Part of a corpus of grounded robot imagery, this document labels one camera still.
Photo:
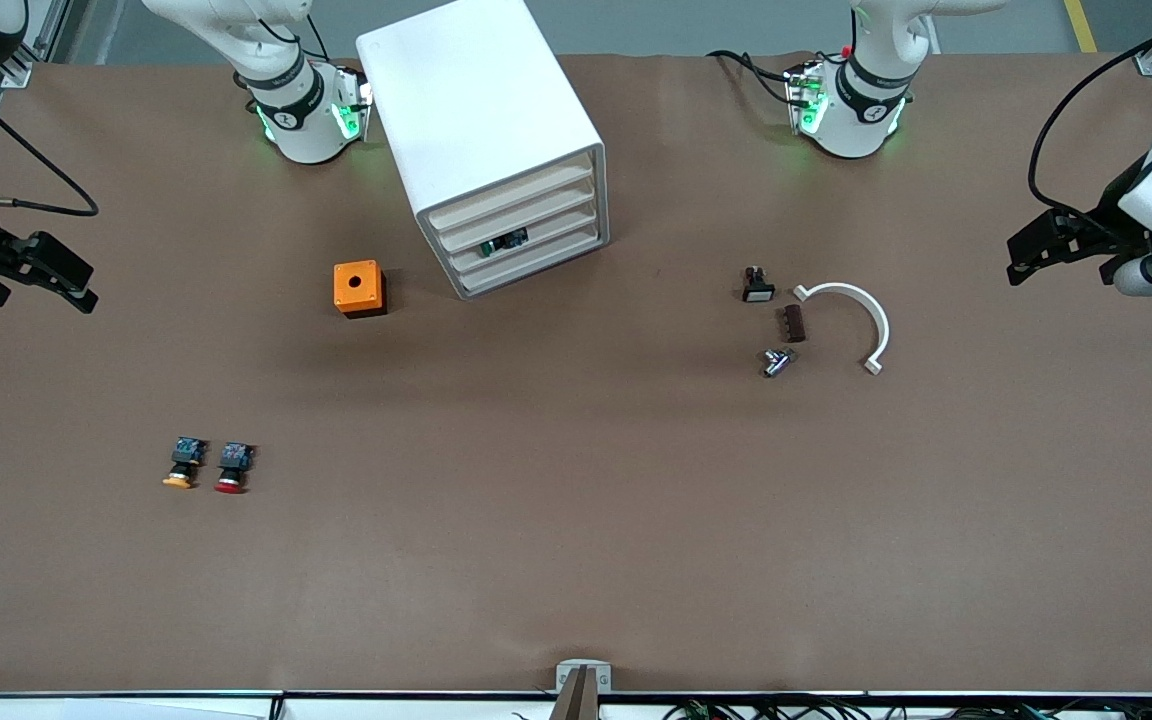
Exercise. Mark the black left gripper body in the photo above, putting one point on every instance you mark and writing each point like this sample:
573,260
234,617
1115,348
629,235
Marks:
1108,212

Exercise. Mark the white drawer cabinet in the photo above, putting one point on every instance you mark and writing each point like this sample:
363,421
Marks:
476,100

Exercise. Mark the metal base connector block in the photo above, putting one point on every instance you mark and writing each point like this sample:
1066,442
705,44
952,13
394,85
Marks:
806,100
351,110

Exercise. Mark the brown ribbed block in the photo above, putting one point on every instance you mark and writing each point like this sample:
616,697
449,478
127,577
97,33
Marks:
792,324

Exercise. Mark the orange box with hole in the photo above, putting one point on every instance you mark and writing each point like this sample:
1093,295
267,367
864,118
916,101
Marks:
358,288

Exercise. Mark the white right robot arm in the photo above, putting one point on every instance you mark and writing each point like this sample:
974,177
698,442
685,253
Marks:
301,120

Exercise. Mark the brown camera post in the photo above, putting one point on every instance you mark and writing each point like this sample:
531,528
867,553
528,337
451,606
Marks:
578,700

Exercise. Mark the black square white-faced button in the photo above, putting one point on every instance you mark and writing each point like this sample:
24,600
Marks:
758,288

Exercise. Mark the green mushroom push button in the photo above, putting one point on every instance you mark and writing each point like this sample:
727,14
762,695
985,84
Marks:
504,243

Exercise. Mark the white plastic drawer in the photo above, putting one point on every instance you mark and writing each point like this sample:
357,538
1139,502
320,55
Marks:
519,213
514,193
536,256
561,221

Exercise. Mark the yellow mushroom push button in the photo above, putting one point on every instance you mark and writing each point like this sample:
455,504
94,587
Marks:
182,464

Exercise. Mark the red mushroom push button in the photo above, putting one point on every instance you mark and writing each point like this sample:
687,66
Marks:
233,468

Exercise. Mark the grey metal edge bracket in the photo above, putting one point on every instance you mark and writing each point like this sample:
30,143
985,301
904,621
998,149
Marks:
566,672

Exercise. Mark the silver metal fitting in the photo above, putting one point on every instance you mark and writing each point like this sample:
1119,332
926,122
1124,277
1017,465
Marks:
776,362

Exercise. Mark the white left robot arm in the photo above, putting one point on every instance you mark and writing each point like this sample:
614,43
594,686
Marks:
861,110

